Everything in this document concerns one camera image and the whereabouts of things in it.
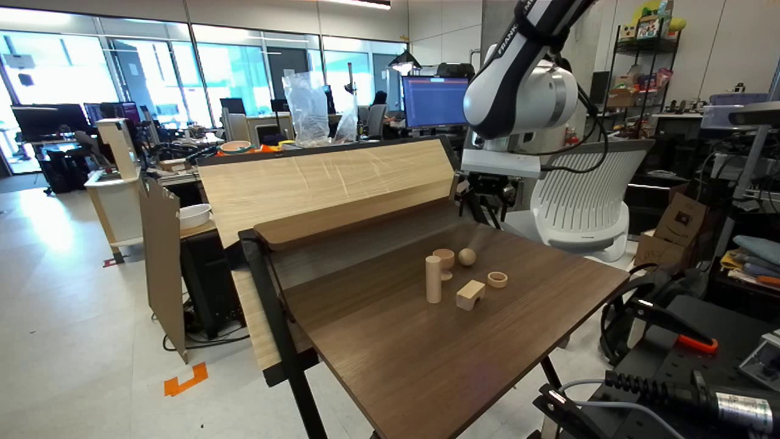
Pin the dark wooden table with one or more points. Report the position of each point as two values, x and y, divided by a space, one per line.
356 301

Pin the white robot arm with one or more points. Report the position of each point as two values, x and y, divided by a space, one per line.
519 90

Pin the white mesh office chair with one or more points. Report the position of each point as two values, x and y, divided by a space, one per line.
582 206

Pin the plywood side board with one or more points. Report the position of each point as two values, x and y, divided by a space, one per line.
161 257

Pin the wooden cup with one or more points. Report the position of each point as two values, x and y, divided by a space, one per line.
447 261

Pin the cardboard box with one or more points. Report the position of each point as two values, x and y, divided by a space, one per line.
675 237

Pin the blue computer monitor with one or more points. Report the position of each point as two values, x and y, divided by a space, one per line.
433 100

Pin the orange handled tool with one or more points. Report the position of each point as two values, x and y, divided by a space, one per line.
686 335

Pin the wooden cylinder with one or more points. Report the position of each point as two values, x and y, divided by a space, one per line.
433 276

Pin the light plywood back panel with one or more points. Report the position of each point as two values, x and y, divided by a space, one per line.
290 197

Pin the wooden rectangular block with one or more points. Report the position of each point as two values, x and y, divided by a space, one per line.
469 295

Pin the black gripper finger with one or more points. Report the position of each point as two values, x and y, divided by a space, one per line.
499 215
474 210

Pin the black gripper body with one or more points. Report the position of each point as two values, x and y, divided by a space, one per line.
494 188

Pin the clear plastic bag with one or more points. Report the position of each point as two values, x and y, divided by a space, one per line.
307 107

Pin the black metal shelf rack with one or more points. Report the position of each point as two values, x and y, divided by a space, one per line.
636 82

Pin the black silver camera mount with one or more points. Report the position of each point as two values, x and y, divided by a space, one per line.
699 399

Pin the wooden sphere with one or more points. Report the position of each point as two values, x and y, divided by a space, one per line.
466 257

